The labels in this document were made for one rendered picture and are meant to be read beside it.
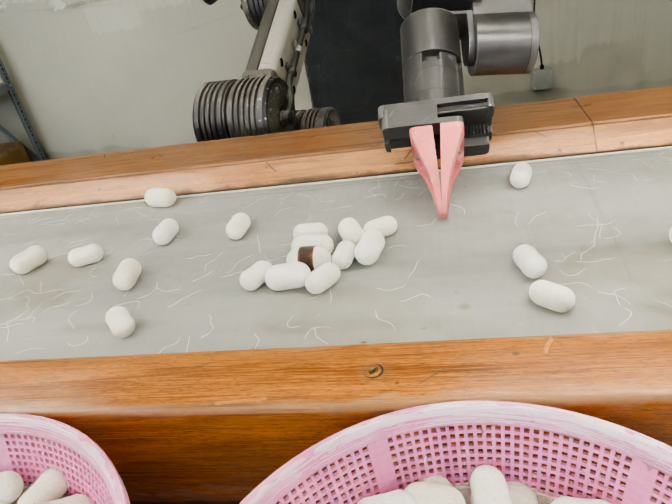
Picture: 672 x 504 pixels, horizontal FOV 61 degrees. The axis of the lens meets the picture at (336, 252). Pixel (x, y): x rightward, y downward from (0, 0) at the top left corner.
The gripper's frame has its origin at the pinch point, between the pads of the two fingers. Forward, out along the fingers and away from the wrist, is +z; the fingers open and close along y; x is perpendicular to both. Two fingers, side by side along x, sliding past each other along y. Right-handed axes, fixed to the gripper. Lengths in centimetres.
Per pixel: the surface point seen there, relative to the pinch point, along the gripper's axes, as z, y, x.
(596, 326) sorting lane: 12.8, 9.2, -8.3
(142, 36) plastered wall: -149, -121, 134
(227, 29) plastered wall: -148, -83, 137
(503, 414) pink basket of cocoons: 18.6, 2.3, -16.3
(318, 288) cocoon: 8.4, -9.9, -5.9
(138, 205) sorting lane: -6.9, -34.6, 7.8
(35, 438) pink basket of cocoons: 19.4, -24.8, -16.0
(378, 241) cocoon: 3.9, -5.4, -3.1
